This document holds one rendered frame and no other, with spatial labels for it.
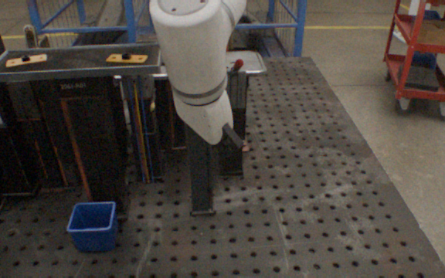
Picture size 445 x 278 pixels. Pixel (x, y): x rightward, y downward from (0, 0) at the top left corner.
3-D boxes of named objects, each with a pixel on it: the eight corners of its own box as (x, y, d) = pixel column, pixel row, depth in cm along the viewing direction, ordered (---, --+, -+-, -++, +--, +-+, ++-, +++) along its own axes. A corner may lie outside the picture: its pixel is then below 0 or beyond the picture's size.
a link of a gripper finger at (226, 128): (204, 109, 60) (206, 126, 65) (239, 139, 58) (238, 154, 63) (209, 104, 61) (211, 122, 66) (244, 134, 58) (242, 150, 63)
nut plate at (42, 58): (46, 55, 83) (45, 50, 83) (46, 61, 80) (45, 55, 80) (7, 61, 81) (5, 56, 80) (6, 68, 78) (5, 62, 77)
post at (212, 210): (214, 196, 112) (212, 55, 87) (216, 214, 106) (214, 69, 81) (189, 197, 112) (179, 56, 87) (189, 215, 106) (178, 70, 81)
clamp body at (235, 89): (243, 156, 128) (246, 55, 108) (248, 177, 119) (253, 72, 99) (215, 157, 128) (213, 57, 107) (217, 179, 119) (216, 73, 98)
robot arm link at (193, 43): (187, 38, 57) (157, 83, 53) (173, -37, 46) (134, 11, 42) (238, 54, 55) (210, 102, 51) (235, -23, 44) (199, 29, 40)
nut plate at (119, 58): (148, 56, 82) (147, 51, 81) (143, 63, 79) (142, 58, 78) (111, 55, 83) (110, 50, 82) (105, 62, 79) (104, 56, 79)
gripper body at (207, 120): (157, 76, 57) (171, 116, 66) (203, 115, 53) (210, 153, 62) (195, 49, 59) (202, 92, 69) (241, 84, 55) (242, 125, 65)
